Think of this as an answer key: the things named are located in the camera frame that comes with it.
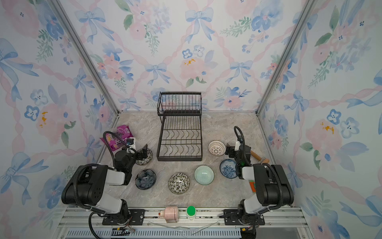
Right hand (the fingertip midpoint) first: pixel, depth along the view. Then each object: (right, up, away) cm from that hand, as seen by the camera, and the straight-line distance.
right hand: (236, 143), depth 94 cm
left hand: (-60, 0, -2) cm, 60 cm away
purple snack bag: (-74, +7, +6) cm, 75 cm away
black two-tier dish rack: (-37, +4, +9) cm, 38 cm away
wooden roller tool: (+14, -9, 0) cm, 16 cm away
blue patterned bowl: (-6, -15, -4) cm, 16 cm away
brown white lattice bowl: (-12, -3, +4) cm, 13 cm away
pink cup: (-38, -29, -26) cm, 54 cm away
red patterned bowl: (-56, -11, -1) cm, 57 cm away
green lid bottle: (-28, -28, -26) cm, 48 cm away
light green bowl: (-21, -17, -8) cm, 28 cm away
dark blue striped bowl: (-55, -19, -10) cm, 59 cm away
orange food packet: (+7, -23, -9) cm, 26 cm away
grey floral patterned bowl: (-36, -21, -10) cm, 43 cm away
